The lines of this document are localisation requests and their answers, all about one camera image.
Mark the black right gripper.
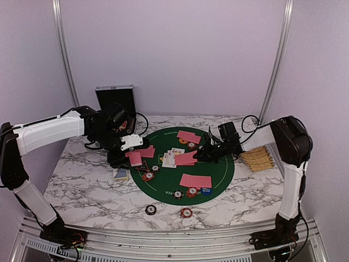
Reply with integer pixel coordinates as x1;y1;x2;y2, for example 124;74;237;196
192;140;228;164

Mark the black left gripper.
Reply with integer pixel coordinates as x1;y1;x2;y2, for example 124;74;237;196
91;127;131;169

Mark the red playing card deck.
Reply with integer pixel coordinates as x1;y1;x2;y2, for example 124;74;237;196
125;151;142;167

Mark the red card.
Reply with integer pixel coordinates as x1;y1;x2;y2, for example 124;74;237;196
177;130;195;141
179;174;201;188
188;134;201;144
195;176;212;188
137;145;154;151
141;147;155;158

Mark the black red triangular dealer button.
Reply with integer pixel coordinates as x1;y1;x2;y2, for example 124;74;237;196
135;161;150;172

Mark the orange round big blind button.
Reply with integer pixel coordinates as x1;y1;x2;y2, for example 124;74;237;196
179;138;188;144

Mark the face up community card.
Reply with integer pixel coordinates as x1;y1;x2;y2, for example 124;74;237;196
167;147;185;168
162;153;172;168

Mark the blue small blind button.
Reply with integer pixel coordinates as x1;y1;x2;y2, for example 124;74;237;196
200;188;213;196

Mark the black orange 100 chip stack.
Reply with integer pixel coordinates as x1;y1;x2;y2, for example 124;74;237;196
145;205;157;216

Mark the red beige 5 chip stack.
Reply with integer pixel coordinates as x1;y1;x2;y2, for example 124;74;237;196
180;208;192;218

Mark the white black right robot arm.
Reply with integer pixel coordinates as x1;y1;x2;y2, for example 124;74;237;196
194;116;313;245

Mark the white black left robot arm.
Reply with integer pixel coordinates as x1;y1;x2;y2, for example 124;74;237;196
1;103;143;243

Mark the blue gold card box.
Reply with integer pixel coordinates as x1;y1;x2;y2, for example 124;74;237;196
112;168;129;181

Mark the woven bamboo tray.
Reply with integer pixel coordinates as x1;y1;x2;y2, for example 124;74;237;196
240;146;275;172

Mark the round green poker mat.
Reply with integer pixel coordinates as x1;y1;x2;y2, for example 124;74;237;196
130;127;235;206

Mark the aluminium poker chip case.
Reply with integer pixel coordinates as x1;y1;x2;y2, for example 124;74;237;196
95;84;137;134

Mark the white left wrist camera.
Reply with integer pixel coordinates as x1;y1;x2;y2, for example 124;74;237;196
120;134;143;151

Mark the front aluminium rail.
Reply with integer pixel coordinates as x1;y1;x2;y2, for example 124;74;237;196
9;217;328;261

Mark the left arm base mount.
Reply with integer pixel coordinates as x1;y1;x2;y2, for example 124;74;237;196
40;227;88;248

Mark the right aluminium frame post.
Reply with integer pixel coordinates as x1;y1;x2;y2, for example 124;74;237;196
258;0;294;123

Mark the aluminium frame post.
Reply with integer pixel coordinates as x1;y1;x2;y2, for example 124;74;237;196
52;0;80;107
258;0;294;123

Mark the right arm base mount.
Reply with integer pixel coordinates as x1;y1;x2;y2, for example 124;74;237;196
249;229;299;250

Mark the left aluminium frame post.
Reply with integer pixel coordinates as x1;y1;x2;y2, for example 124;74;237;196
52;0;80;107

